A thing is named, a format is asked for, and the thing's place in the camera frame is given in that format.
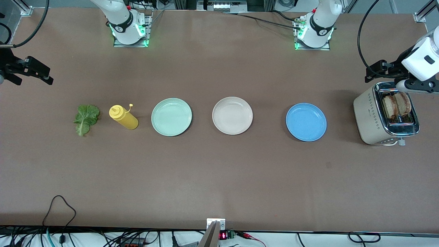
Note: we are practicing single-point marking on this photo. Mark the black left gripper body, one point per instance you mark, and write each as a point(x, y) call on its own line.
point(394, 66)

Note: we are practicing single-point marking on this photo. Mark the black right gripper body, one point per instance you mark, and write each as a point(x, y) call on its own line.
point(10, 65)

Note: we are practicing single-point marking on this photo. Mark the toasted bread slice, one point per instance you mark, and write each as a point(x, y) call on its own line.
point(389, 108)
point(404, 103)

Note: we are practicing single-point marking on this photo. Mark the green lettuce leaf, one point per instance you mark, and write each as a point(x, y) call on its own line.
point(85, 118)

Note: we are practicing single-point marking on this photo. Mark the yellow squeeze sauce bottle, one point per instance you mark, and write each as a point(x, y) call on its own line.
point(127, 120)

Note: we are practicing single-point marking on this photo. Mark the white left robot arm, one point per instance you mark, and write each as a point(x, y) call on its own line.
point(320, 31)

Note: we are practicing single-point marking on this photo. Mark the blue round plate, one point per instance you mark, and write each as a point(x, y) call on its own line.
point(306, 122)

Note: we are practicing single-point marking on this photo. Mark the pale green round plate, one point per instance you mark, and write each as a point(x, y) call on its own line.
point(171, 117)

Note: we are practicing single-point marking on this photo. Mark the beige round plate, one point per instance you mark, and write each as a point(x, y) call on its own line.
point(232, 115)

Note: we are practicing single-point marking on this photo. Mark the beige chrome two-slot toaster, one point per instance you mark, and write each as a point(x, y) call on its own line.
point(368, 120)

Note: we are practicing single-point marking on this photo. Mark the white power unit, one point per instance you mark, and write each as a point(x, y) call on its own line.
point(223, 6)

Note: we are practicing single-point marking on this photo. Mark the red and black clip leads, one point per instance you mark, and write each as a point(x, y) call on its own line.
point(248, 235)

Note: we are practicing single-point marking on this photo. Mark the red digit display module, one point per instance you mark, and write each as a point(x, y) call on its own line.
point(223, 235)

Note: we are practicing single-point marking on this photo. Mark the aluminium frame corner bracket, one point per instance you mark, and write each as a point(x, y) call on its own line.
point(24, 9)
point(420, 17)

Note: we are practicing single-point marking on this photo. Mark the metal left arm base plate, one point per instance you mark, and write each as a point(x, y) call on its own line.
point(325, 48)

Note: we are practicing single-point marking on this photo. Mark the aluminium camera mount post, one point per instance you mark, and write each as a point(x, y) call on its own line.
point(211, 236)

